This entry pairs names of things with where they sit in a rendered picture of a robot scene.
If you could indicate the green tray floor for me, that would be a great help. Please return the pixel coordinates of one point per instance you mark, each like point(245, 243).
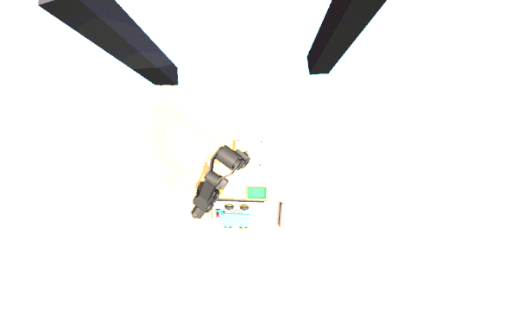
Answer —
point(257, 193)

